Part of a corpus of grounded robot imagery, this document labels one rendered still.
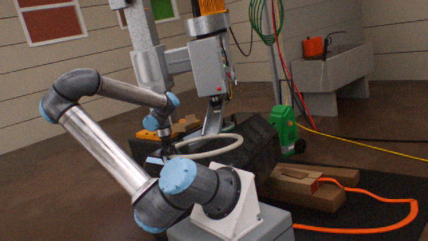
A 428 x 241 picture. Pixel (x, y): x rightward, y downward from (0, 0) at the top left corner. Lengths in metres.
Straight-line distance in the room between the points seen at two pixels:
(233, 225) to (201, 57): 1.52
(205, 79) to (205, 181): 1.42
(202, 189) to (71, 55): 7.40
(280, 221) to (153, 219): 0.52
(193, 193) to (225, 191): 0.14
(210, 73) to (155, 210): 1.46
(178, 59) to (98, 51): 5.58
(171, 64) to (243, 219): 2.14
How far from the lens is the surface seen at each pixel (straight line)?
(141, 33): 3.37
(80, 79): 1.54
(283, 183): 3.25
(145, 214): 1.47
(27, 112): 8.33
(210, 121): 2.66
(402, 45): 7.16
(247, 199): 1.46
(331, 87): 5.31
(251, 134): 2.90
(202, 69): 2.68
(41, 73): 8.39
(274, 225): 1.53
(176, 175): 1.35
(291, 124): 4.19
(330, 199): 3.08
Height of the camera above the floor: 1.68
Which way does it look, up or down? 16 degrees down
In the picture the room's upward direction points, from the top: 12 degrees counter-clockwise
